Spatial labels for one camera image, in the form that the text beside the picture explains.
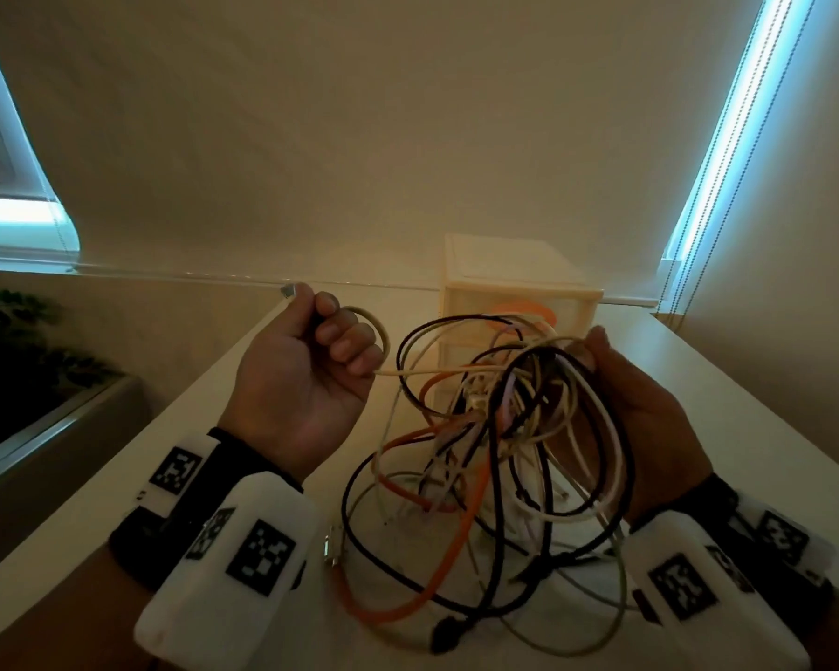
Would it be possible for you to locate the person's right hand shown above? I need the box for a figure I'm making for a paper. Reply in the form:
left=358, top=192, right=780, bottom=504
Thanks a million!
left=552, top=325, right=714, bottom=528

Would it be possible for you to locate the person's left hand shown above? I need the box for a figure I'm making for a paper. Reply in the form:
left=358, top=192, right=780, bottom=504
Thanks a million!
left=217, top=282, right=386, bottom=483

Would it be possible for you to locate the cream white USB cable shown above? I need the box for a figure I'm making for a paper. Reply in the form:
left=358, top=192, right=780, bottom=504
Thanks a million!
left=279, top=282, right=518, bottom=382

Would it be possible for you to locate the cream three-drawer organiser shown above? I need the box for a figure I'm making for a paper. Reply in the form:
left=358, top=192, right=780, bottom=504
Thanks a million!
left=438, top=233, right=605, bottom=413

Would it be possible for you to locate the pile of cables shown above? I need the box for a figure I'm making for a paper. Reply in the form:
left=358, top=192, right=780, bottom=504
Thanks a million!
left=328, top=310, right=638, bottom=658

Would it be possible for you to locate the person's left forearm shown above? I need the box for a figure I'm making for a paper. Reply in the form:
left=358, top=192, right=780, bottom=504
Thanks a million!
left=0, top=544, right=155, bottom=671

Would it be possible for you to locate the bright window corner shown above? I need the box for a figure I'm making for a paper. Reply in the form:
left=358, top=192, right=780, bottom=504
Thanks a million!
left=0, top=0, right=82, bottom=270

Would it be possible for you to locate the bright narrow window strip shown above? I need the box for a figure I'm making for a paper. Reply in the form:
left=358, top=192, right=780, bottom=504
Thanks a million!
left=656, top=0, right=823, bottom=315

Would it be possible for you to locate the beaded blind pull chain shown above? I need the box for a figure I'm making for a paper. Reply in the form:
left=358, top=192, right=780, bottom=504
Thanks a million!
left=656, top=0, right=823, bottom=315

